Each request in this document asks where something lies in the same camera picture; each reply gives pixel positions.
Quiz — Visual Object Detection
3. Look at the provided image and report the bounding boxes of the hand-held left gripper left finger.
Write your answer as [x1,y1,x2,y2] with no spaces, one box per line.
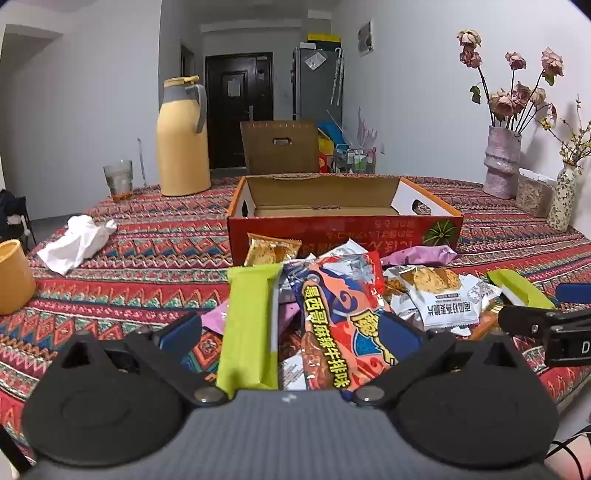
[56,313,232,407]

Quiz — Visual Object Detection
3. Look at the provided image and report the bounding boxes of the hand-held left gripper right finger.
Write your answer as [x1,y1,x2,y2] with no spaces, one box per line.
[349,312,527,409]

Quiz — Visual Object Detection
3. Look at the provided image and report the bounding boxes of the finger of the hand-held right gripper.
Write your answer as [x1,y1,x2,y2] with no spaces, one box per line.
[498,305,556,335]
[555,283,591,305]

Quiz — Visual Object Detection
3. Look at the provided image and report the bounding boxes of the long green snack packet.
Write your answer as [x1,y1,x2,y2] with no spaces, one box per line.
[486,270,556,310]
[216,264,283,400]

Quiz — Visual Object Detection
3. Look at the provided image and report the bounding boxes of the pink snack packet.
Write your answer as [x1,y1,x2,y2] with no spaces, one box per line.
[392,245,459,268]
[200,298,301,336]

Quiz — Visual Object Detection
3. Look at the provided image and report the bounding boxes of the large orange snack bag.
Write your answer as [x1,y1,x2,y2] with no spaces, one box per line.
[299,255,399,391]

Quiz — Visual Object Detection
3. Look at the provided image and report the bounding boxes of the orange cracker snack packet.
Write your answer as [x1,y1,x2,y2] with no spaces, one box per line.
[246,233,302,267]

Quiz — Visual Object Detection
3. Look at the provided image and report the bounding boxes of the red cardboard box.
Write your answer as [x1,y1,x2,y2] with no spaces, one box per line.
[226,174,464,267]

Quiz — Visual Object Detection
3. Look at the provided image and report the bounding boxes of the orange snack stick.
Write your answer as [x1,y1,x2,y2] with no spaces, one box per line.
[470,302,506,341]

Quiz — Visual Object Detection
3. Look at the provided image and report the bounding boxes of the silver blue snack bag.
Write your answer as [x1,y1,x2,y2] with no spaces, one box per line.
[281,239,385,305]

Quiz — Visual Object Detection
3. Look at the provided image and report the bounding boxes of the white crumpled cloth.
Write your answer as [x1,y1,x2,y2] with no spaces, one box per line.
[36,214,119,277]

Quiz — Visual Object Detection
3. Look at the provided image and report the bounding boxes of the yellow flower twigs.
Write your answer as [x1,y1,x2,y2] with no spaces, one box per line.
[540,94,591,174]

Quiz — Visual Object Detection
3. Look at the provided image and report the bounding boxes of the pink textured vase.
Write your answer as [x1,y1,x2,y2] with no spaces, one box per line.
[483,125,523,200]

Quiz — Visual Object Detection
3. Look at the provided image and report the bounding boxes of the drinking glass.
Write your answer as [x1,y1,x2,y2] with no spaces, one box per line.
[103,159,134,203]

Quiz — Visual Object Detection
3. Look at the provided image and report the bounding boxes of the thin white pole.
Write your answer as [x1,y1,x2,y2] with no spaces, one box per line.
[137,137,149,186]

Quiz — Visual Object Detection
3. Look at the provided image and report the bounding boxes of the yellow cup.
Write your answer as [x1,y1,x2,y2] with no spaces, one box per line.
[0,239,38,316]

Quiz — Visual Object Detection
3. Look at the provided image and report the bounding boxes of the yellow thermos jug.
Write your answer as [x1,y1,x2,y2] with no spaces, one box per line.
[156,76,212,197]

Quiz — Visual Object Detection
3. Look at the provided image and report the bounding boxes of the yellow bag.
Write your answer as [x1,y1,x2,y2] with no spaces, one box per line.
[318,138,336,174]

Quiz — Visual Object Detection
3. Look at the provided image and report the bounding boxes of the brown cardboard box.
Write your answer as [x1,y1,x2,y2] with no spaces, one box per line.
[239,120,321,176]

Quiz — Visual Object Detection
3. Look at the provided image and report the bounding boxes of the dried rose bouquet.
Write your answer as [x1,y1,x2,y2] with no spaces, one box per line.
[457,30,565,133]

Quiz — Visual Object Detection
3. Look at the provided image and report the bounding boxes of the dark chair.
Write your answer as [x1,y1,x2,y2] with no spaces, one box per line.
[0,188,38,246]

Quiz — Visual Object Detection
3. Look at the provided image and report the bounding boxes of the purple dried plant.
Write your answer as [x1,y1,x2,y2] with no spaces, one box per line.
[355,108,380,149]

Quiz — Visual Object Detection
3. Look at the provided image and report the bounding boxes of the black door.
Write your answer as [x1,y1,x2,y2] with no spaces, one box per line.
[205,52,274,169]

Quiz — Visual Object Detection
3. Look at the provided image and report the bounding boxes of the grey refrigerator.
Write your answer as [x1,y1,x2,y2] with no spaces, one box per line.
[291,45,345,123]

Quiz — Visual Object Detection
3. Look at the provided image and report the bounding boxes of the hanging umbrella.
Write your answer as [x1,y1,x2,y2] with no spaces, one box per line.
[329,47,346,106]

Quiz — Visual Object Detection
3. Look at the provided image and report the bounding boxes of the black cable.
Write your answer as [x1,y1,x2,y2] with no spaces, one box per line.
[547,427,591,462]

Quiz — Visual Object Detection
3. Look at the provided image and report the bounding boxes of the wire basket with bottles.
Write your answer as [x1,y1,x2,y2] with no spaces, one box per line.
[333,145,378,175]

